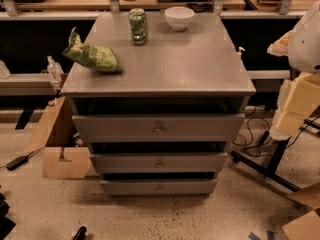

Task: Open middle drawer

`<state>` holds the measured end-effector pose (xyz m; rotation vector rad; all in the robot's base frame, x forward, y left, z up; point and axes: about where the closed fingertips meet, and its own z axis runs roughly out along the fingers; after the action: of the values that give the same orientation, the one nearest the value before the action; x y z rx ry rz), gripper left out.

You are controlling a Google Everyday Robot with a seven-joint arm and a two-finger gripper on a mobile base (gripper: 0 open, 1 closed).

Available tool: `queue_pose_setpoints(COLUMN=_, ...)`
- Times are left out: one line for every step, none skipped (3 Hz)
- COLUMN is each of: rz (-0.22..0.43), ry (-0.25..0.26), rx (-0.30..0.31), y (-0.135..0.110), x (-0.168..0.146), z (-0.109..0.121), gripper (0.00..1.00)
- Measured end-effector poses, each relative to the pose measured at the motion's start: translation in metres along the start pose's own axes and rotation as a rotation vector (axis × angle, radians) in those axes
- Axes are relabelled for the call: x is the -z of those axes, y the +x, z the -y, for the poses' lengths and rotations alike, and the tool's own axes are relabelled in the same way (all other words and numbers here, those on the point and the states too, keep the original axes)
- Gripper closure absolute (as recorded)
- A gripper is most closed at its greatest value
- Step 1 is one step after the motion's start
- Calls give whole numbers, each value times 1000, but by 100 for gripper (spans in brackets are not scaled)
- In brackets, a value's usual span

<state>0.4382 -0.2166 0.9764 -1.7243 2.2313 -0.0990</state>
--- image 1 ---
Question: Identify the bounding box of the grey drawer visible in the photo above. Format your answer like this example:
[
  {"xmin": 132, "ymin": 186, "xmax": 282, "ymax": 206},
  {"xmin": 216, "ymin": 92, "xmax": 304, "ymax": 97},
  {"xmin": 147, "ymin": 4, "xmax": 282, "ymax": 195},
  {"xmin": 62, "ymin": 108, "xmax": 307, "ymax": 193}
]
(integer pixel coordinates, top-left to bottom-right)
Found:
[
  {"xmin": 90, "ymin": 152, "xmax": 227, "ymax": 174},
  {"xmin": 101, "ymin": 179, "xmax": 217, "ymax": 196},
  {"xmin": 72, "ymin": 114, "xmax": 244, "ymax": 143}
]

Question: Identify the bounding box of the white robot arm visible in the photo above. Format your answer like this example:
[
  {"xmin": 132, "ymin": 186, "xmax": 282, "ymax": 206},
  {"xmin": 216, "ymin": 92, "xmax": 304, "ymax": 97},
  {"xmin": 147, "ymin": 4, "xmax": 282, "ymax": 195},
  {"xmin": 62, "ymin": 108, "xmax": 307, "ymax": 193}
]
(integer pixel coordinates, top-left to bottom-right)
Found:
[{"xmin": 267, "ymin": 1, "xmax": 320, "ymax": 140}]

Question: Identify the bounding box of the grey drawer cabinet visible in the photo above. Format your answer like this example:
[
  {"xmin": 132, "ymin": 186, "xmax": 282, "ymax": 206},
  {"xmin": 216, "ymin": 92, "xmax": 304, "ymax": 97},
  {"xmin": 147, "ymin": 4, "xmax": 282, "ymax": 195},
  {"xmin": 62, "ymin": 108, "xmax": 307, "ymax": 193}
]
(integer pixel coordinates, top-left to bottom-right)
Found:
[{"xmin": 62, "ymin": 12, "xmax": 255, "ymax": 181}]

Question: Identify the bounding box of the grey top drawer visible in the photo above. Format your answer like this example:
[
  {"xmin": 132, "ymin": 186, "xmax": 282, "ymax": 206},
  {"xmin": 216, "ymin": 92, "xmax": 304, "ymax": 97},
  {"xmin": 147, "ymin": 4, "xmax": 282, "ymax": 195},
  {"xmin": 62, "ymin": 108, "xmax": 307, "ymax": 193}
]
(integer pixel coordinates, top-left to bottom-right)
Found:
[{"xmin": 72, "ymin": 114, "xmax": 244, "ymax": 143}]

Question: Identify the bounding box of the grey bottom drawer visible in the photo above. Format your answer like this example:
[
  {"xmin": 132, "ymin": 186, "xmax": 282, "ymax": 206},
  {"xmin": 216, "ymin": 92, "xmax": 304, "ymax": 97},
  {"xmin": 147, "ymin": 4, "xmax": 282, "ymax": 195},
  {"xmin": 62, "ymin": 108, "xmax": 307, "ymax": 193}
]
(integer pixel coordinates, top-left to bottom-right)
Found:
[{"xmin": 101, "ymin": 179, "xmax": 217, "ymax": 196}]

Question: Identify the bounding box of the green chip bag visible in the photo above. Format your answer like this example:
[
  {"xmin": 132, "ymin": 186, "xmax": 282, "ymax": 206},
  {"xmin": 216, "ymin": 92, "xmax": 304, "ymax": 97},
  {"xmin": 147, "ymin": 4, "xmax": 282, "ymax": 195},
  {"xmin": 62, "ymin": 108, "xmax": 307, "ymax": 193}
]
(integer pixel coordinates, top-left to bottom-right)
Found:
[{"xmin": 63, "ymin": 28, "xmax": 123, "ymax": 74}]

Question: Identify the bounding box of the green soda can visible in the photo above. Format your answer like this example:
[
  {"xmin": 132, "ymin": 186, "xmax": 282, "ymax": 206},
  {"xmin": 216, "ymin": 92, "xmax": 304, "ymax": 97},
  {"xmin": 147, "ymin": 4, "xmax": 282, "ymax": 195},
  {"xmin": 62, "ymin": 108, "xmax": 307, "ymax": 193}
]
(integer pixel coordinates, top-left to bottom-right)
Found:
[{"xmin": 129, "ymin": 8, "xmax": 148, "ymax": 45}]

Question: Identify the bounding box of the white bowl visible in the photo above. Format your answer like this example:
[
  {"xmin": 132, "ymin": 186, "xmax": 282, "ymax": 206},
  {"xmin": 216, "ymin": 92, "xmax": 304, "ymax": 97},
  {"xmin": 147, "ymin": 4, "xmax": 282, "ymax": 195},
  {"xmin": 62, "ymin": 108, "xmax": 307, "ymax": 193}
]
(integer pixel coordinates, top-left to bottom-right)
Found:
[{"xmin": 165, "ymin": 7, "xmax": 195, "ymax": 31}]

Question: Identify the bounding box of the white pump dispenser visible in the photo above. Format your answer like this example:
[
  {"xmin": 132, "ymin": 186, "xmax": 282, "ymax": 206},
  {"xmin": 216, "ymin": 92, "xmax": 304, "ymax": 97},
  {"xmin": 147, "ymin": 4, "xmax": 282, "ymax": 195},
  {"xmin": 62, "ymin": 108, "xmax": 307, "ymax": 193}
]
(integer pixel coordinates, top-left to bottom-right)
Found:
[{"xmin": 237, "ymin": 46, "xmax": 246, "ymax": 58}]

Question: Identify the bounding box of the cardboard box left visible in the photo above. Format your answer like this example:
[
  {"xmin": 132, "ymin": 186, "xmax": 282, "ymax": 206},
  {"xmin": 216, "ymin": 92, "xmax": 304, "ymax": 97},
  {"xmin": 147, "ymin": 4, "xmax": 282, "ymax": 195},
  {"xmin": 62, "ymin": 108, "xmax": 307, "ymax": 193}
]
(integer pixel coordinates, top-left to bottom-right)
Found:
[{"xmin": 23, "ymin": 97, "xmax": 95, "ymax": 179}]

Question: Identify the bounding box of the cardboard box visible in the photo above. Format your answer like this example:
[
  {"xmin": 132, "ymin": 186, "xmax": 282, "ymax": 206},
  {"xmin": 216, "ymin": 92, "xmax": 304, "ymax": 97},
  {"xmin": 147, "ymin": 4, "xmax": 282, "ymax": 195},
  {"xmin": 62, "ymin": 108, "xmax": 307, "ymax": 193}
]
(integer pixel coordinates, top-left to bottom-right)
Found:
[
  {"xmin": 282, "ymin": 183, "xmax": 320, "ymax": 240},
  {"xmin": 23, "ymin": 97, "xmax": 95, "ymax": 179}
]

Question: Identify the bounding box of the clear plastic bottle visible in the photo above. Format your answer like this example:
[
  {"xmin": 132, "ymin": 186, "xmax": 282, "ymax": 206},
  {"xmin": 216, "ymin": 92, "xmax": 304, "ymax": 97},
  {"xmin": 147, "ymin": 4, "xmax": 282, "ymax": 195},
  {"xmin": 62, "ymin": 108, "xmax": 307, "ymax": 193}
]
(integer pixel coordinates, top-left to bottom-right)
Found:
[{"xmin": 47, "ymin": 56, "xmax": 64, "ymax": 81}]

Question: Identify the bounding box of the black object bottom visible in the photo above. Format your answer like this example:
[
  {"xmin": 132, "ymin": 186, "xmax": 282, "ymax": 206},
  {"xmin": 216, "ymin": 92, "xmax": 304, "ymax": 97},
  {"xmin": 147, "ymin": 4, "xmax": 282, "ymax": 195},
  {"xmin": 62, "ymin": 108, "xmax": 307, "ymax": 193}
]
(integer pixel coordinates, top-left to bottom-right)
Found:
[{"xmin": 71, "ymin": 226, "xmax": 87, "ymax": 240}]

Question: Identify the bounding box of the black power adapter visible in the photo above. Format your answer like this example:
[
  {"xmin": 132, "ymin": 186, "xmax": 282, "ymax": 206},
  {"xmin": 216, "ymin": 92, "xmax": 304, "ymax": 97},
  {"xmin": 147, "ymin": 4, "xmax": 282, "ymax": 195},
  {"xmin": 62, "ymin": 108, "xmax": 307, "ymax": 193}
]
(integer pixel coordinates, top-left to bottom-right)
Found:
[{"xmin": 6, "ymin": 156, "xmax": 28, "ymax": 171}]

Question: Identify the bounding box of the cardboard box right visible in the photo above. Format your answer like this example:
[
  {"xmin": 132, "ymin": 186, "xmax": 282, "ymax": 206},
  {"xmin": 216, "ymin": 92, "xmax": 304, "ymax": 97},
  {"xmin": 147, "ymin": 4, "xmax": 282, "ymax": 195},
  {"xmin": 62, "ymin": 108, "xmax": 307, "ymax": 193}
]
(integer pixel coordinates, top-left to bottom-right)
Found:
[{"xmin": 282, "ymin": 183, "xmax": 320, "ymax": 240}]

